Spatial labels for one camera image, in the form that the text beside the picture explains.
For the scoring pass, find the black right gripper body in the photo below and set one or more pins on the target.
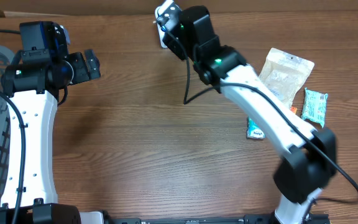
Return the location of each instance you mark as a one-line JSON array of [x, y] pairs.
[[176, 48]]

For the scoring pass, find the brown snack packet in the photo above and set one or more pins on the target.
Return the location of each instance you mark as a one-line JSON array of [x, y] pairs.
[[284, 74]]

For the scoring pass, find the small teal tissue pack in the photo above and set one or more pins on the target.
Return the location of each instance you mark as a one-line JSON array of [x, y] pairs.
[[253, 131]]

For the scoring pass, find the orange Kleenex tissue pack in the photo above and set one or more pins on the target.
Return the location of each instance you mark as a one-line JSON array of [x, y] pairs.
[[293, 109]]

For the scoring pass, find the green wet wipes pack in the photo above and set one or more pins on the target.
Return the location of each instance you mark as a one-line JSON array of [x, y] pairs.
[[314, 107]]

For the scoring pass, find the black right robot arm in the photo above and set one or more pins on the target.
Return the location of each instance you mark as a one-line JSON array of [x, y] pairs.
[[308, 155]]

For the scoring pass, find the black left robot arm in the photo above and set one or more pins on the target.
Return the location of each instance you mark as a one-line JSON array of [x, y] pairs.
[[31, 86]]

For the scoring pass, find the white barcode scanner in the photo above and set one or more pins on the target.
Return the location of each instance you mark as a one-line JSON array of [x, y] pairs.
[[160, 31]]

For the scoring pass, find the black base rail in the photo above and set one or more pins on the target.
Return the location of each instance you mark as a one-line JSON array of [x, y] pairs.
[[191, 220]]

